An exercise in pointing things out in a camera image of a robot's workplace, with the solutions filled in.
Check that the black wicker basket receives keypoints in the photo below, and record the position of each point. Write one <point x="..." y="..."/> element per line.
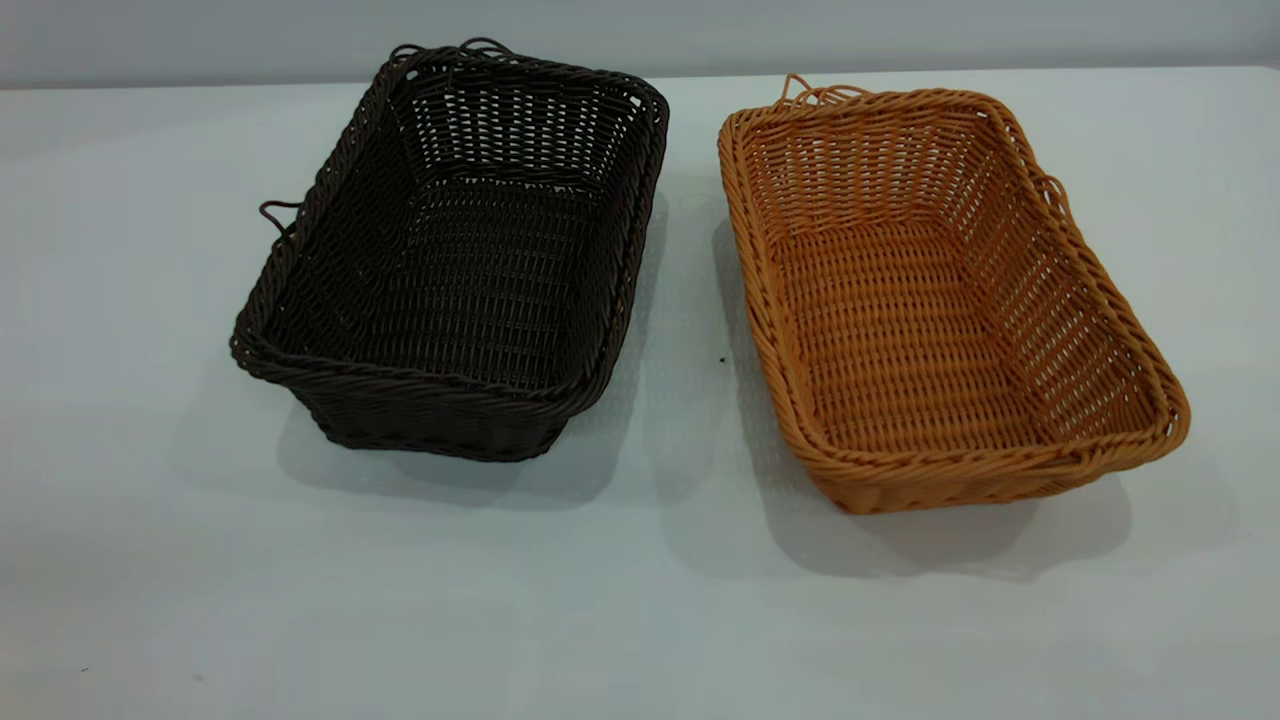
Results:
<point x="480" y="300"/>

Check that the orange wicker basket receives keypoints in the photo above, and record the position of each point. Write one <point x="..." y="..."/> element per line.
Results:
<point x="900" y="330"/>

